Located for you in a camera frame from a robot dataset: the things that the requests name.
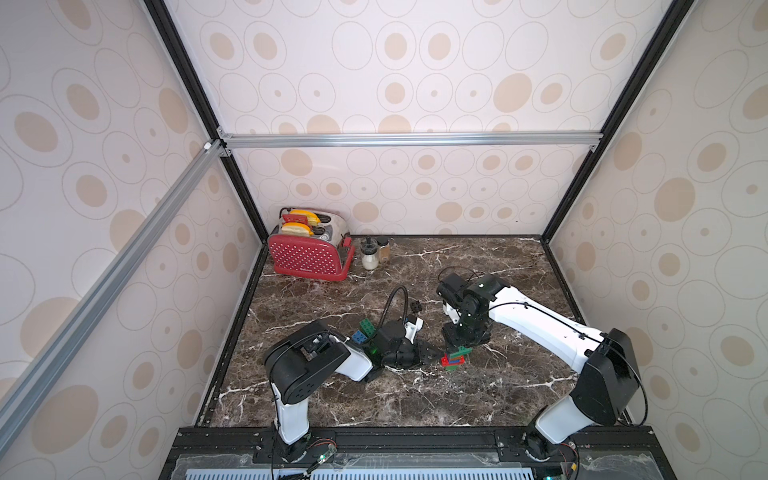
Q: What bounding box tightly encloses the yellow toy toast slice front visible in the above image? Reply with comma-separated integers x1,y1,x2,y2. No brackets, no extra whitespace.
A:
280,222,314,237

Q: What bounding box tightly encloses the aluminium horizontal frame bar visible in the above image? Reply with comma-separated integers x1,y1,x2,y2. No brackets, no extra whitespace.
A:
209,130,603,149

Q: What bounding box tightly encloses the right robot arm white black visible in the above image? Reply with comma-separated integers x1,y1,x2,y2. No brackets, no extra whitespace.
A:
436,273,644,462

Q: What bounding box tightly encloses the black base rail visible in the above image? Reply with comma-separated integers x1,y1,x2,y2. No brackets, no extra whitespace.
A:
160,427,675,479

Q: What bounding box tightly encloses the red toy toaster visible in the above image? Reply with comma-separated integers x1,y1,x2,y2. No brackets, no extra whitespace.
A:
268,207,355,281

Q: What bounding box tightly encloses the light blue long lego brick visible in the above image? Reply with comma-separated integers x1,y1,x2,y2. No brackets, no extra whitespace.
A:
351,330,368,344

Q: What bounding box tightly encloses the yellow toy toast slice back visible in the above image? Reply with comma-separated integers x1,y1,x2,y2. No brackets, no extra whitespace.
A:
281,209,321,227

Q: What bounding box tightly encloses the green long lego brick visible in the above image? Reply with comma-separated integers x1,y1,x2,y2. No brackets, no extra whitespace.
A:
359,319,376,338
449,347,472,360

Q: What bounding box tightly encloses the aluminium left frame bar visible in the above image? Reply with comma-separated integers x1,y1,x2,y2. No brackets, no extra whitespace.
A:
1,139,225,454

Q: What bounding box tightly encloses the yellow toy toast slice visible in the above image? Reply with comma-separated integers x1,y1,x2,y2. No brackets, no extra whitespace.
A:
281,209,321,227
280,222,314,237

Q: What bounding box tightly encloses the brown pepper shaker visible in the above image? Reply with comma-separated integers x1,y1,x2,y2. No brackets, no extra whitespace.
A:
376,236,391,264

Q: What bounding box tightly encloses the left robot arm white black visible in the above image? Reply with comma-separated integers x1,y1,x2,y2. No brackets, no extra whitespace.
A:
263,315,444,463

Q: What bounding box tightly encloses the black left camera cable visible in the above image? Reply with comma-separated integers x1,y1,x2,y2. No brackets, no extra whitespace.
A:
377,285,410,328

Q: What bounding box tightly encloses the white salt shaker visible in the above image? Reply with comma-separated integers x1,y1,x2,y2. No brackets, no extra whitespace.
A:
360,237,379,271

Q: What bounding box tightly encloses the red long lego brick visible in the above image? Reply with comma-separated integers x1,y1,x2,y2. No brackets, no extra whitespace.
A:
441,355,465,368

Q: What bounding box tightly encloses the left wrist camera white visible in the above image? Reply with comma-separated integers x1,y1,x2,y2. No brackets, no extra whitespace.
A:
404,317,424,344

